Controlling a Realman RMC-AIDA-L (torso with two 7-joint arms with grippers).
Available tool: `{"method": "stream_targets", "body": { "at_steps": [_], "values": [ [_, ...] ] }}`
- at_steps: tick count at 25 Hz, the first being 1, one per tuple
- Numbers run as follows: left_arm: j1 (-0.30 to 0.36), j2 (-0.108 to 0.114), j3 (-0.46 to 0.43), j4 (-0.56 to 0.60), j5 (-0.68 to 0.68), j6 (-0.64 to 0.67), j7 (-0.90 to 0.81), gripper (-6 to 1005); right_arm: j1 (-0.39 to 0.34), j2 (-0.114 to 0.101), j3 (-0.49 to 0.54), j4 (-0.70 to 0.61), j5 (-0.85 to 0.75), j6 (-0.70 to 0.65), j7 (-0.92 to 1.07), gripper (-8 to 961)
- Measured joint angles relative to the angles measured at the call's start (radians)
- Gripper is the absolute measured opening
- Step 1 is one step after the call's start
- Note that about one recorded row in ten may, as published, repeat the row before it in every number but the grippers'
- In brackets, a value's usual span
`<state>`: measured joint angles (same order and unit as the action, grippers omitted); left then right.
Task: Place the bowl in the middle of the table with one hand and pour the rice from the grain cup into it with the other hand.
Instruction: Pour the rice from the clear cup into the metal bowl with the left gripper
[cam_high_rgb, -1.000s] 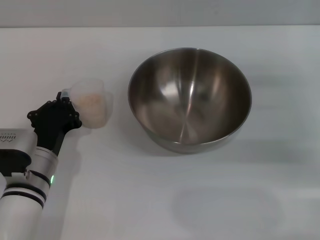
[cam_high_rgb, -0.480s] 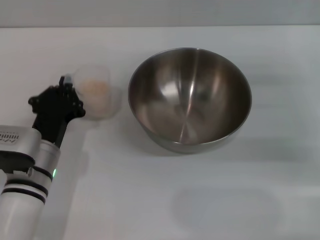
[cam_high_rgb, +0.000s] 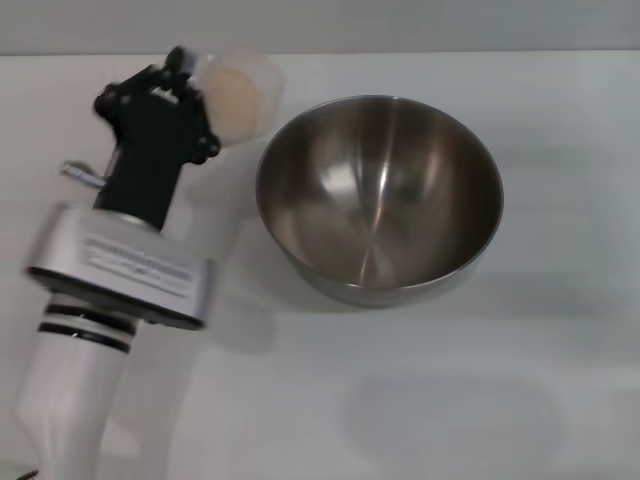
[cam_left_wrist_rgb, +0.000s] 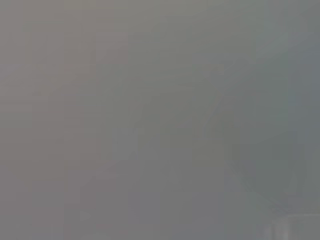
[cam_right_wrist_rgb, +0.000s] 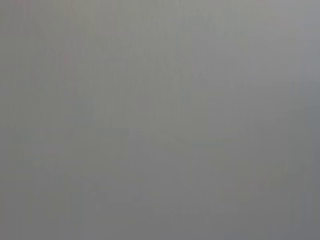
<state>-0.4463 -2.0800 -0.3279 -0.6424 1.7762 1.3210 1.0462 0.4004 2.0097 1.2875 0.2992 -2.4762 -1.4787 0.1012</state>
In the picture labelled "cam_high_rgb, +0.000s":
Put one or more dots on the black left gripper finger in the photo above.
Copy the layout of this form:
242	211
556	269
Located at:
192	100
130	87

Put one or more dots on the white rice grains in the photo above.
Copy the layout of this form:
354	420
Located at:
235	102

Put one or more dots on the clear plastic measuring cup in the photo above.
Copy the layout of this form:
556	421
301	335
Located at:
267	85

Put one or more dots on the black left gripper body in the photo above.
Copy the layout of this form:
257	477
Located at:
150	160

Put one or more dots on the stainless steel mixing bowl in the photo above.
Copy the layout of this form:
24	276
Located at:
380	200

